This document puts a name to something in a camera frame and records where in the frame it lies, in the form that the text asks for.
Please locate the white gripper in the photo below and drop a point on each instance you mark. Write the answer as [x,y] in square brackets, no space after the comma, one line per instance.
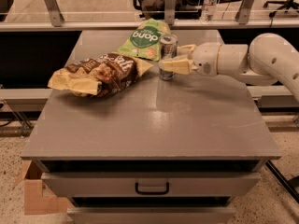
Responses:
[206,59]

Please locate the silver blue redbull can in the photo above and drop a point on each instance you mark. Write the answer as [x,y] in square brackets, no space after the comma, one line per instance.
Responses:
[168,49]

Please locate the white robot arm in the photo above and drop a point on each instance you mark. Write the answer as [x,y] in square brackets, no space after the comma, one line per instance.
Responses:
[268,59]

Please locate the green snack bag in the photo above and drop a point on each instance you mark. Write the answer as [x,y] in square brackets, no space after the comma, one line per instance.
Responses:
[144,41]

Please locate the clear plastic water bottle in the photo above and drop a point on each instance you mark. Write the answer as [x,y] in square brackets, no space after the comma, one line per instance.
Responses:
[208,10]

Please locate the brown yellow chip bag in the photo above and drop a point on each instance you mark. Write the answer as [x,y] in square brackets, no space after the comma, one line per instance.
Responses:
[100,77]

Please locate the grey drawer cabinet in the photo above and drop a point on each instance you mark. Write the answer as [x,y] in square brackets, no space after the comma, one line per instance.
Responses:
[188,124]

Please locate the black office chair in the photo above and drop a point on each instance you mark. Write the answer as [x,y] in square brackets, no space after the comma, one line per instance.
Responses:
[286,5]

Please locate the lower grey drawer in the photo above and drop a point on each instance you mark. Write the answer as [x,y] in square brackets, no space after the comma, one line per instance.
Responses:
[152,215]

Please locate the grey drawer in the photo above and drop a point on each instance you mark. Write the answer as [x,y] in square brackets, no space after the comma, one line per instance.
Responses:
[182,184]
[152,215]

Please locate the upper grey drawer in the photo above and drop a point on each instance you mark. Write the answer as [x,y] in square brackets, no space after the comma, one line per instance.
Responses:
[182,184]

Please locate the brown cardboard box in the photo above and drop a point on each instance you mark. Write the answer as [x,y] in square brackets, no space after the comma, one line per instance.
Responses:
[39,199]

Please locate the black drawer handle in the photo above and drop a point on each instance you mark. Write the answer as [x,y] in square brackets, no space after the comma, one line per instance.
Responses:
[152,189]

